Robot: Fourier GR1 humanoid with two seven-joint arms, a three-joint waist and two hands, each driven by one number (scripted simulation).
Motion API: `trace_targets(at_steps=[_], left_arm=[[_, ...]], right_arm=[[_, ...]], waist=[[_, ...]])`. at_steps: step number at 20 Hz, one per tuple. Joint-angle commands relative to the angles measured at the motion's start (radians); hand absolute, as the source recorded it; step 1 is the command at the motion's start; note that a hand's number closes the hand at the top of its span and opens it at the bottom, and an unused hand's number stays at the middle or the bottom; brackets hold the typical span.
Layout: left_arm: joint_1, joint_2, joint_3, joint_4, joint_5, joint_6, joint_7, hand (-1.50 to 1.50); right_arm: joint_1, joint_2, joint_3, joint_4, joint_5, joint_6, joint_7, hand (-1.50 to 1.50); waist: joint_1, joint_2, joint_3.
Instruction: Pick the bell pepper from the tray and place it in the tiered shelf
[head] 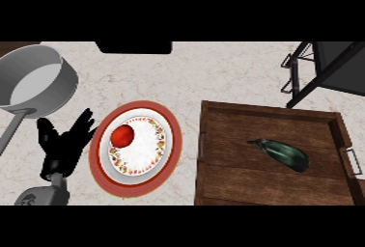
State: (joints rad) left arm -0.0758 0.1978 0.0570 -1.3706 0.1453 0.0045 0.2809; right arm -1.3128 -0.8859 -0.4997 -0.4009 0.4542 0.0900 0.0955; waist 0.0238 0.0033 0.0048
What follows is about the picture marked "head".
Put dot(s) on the grey saucepan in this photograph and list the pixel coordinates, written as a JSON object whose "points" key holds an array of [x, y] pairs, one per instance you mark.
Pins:
{"points": [[35, 82]]}

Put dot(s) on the white patterned plate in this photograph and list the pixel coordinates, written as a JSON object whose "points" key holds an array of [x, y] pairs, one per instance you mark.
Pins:
{"points": [[142, 154]]}

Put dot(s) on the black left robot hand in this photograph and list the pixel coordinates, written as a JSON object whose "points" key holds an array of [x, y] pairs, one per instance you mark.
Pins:
{"points": [[66, 144]]}

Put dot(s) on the black appliance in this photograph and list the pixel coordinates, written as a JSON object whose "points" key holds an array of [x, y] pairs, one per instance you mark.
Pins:
{"points": [[134, 47]]}

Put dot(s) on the red tomato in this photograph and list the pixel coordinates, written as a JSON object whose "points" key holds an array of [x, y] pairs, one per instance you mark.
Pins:
{"points": [[121, 136]]}

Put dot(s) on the brown wooden tray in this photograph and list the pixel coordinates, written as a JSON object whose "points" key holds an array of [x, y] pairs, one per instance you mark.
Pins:
{"points": [[266, 180]]}

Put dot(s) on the black tiered shelf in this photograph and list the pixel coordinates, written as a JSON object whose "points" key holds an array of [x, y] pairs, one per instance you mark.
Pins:
{"points": [[332, 69]]}

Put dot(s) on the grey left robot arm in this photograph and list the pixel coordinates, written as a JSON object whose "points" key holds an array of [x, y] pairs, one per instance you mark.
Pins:
{"points": [[46, 192]]}

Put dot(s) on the red round placemat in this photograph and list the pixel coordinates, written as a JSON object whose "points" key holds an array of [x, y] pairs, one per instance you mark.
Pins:
{"points": [[173, 141]]}

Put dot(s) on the dark green bell pepper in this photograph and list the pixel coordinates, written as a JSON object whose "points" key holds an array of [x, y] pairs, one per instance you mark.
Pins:
{"points": [[287, 154]]}

